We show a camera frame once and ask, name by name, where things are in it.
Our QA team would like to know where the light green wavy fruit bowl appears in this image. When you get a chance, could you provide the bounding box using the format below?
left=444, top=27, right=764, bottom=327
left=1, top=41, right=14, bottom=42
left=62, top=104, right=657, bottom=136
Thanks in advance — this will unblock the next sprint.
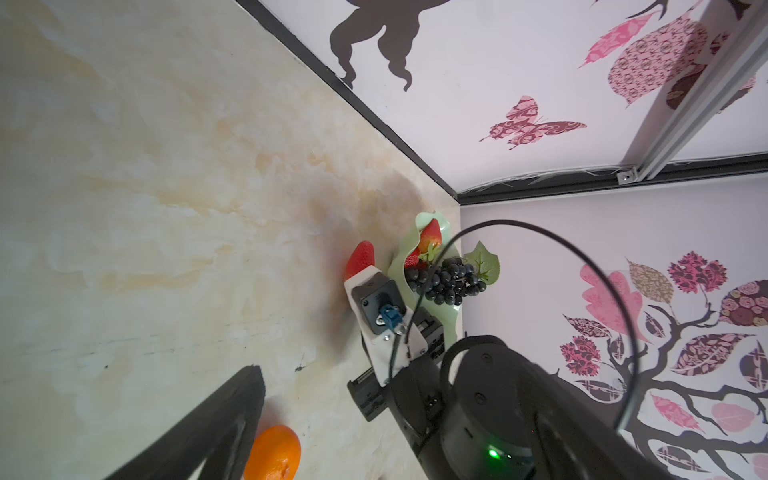
left=384, top=211, right=461, bottom=319

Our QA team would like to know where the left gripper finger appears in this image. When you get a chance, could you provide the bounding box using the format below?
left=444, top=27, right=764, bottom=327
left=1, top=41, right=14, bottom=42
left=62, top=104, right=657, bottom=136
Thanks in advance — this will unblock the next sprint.
left=109, top=365, right=266, bottom=479

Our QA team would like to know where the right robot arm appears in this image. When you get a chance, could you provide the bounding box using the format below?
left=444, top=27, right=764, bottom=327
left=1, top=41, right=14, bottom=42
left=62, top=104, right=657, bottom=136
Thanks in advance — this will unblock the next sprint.
left=347, top=309, right=669, bottom=479

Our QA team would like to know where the aluminium rail back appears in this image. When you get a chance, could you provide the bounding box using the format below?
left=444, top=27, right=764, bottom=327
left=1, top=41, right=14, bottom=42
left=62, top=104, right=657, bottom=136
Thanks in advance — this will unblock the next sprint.
left=617, top=1, right=767, bottom=186

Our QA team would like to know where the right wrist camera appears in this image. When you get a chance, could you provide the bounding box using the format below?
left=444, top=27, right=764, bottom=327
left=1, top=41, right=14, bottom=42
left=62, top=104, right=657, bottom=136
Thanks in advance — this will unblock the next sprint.
left=344, top=266, right=428, bottom=387

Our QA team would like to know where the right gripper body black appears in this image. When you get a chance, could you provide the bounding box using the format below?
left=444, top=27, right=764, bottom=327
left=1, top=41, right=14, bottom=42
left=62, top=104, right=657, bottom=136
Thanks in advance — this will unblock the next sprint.
left=347, top=308, right=445, bottom=444

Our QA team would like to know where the orange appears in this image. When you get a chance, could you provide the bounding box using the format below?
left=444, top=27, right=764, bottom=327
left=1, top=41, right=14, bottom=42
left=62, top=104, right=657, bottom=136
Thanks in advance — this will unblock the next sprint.
left=243, top=425, right=302, bottom=480

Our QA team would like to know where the strawberry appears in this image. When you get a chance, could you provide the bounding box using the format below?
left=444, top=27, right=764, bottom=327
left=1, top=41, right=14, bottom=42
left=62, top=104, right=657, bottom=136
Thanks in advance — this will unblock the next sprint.
left=418, top=219, right=442, bottom=255
left=344, top=240, right=375, bottom=280
left=404, top=249, right=421, bottom=269

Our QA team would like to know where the dark fake grape bunch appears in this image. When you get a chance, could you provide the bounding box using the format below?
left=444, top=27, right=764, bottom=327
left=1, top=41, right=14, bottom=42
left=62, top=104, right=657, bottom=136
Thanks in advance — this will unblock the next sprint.
left=405, top=242, right=501, bottom=306

